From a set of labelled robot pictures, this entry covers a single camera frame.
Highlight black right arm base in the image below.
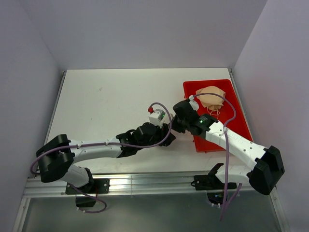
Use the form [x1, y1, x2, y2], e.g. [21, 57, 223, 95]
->
[190, 174, 225, 205]

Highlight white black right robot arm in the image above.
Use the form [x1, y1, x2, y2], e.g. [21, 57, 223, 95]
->
[172, 100, 285, 195]

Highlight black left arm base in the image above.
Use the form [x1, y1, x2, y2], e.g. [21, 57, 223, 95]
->
[65, 178, 110, 209]

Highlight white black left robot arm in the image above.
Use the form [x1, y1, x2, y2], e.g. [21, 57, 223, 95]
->
[36, 122, 176, 193]

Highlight beige bra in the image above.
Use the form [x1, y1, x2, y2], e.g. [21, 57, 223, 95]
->
[196, 86, 225, 118]

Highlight red plastic tray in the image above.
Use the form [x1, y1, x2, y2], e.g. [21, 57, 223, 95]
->
[183, 79, 252, 153]

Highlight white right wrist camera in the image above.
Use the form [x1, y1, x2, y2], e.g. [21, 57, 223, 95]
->
[188, 95, 199, 111]

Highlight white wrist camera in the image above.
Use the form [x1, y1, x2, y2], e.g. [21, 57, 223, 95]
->
[148, 107, 173, 128]
[188, 95, 199, 111]

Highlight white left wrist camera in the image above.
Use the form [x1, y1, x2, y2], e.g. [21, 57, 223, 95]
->
[148, 107, 173, 128]

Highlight aluminium mounting rail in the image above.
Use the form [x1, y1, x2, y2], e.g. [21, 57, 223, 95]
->
[24, 172, 278, 198]

